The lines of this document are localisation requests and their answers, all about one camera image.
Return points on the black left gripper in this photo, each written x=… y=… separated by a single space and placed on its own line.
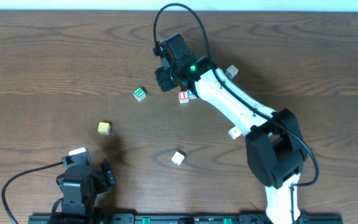
x=107 y=173

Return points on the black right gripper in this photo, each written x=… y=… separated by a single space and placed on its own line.
x=162 y=76

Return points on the red letter I block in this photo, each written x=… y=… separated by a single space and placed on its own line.
x=183 y=97

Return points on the blue number 2 block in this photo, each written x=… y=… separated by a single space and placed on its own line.
x=191 y=95

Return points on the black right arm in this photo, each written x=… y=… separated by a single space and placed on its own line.
x=275 y=153

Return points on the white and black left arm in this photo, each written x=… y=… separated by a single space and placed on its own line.
x=75 y=213

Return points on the green letter R block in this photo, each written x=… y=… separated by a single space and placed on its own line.
x=139 y=93

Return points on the yellow letter block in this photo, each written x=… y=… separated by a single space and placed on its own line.
x=104 y=128

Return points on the white block blue side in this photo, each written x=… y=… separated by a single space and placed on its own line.
x=231 y=71

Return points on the plain white wooden block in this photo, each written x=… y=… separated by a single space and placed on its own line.
x=178 y=158

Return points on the white block orange letter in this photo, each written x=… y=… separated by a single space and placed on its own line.
x=235 y=132

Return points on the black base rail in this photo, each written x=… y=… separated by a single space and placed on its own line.
x=250 y=218

